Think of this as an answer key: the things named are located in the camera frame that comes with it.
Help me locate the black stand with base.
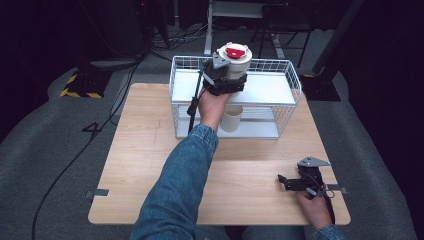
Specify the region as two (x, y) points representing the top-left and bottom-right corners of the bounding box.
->
(299, 0), (367, 103)

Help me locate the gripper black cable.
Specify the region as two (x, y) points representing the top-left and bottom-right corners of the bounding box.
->
(319, 181), (337, 225)
(186, 64), (206, 135)

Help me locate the bundle of floor cables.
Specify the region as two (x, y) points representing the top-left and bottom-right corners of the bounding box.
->
(148, 21), (216, 63)

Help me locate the person's right hand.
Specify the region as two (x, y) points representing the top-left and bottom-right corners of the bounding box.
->
(296, 191), (335, 232)

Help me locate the person's leg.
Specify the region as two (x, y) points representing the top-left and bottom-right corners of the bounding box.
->
(240, 225), (307, 240)
(194, 225), (232, 240)

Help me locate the white wire shelf rack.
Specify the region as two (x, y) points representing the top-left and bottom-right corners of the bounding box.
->
(168, 55), (304, 140)

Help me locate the person's left leg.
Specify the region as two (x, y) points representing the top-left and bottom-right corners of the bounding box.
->
(194, 225), (232, 240)

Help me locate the black yellow striped stand base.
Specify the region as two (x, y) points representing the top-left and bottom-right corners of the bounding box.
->
(59, 68), (113, 100)

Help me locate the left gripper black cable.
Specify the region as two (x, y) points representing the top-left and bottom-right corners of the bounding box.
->
(186, 64), (206, 135)

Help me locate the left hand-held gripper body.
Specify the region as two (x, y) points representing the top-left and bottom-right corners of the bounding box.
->
(201, 52), (235, 97)

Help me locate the white desk frame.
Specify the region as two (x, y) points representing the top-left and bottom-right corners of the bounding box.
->
(203, 0), (268, 56)

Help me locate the person's right leg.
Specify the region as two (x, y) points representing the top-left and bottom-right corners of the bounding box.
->
(240, 225), (307, 240)

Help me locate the grey metal table bracket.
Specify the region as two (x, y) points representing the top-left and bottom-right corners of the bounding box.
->
(85, 188), (110, 200)
(326, 183), (348, 195)

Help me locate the long black floor cable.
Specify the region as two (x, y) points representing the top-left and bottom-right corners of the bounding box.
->
(31, 61), (143, 240)

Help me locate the black chair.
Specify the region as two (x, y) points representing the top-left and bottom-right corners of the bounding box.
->
(249, 2), (315, 69)

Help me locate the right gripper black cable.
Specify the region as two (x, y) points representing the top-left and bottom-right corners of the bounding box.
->
(319, 181), (337, 225)

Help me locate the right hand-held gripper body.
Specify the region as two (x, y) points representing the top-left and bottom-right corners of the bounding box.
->
(296, 155), (332, 198)

